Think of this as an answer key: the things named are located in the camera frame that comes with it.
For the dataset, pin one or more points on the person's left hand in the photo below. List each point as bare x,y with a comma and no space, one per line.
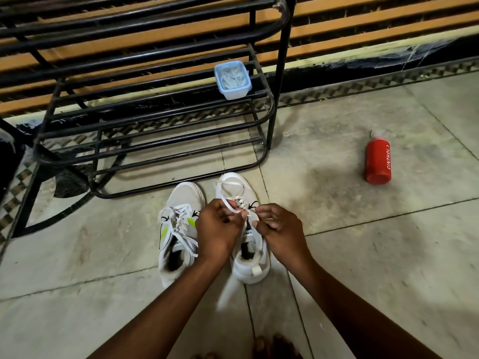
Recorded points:
215,235

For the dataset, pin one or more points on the person's right hand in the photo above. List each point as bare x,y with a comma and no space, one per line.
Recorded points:
284,239

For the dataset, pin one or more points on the person's left fingers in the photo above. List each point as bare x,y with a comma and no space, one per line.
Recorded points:
220,207

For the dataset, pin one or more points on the person's right thumb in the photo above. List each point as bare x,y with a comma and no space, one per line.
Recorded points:
266,225

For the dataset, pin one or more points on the white shoelace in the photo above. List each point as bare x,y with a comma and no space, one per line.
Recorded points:
224,202

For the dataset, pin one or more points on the person's right forearm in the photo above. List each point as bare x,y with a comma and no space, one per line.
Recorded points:
348,314

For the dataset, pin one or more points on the person's left forearm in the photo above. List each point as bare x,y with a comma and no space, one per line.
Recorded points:
168,310

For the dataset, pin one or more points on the white lace-up sneaker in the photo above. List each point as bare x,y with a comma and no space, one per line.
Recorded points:
183,205
247,267

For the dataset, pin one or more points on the blue-lidded plastic container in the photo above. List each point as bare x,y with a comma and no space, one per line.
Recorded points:
232,81

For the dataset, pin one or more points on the red bottle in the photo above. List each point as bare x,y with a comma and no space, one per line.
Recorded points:
378,160

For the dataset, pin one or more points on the black metal shoe rack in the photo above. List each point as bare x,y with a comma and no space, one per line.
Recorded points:
149,97

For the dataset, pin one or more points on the wooden slatted panel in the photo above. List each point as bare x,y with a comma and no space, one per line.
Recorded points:
374,30

